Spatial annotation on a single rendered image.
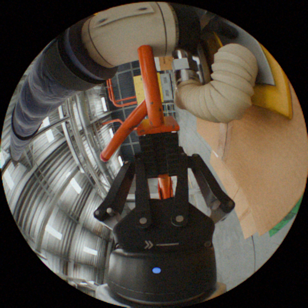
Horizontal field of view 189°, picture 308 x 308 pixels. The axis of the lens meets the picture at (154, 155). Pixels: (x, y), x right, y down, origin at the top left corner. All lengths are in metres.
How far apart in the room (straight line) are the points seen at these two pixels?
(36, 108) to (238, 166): 0.44
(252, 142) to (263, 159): 0.03
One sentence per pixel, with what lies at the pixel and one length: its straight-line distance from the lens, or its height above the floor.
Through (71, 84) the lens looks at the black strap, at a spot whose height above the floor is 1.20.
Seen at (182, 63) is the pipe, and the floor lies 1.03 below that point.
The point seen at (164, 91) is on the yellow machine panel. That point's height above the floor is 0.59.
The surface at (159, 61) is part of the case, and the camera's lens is 1.61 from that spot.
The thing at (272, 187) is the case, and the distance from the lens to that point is 0.16.
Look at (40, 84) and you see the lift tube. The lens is 0.23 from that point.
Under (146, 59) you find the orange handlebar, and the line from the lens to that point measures 0.16.
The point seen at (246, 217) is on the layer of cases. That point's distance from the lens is 0.84.
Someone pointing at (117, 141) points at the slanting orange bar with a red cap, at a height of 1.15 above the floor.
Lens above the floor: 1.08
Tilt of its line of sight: 6 degrees up
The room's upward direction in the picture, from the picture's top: 96 degrees counter-clockwise
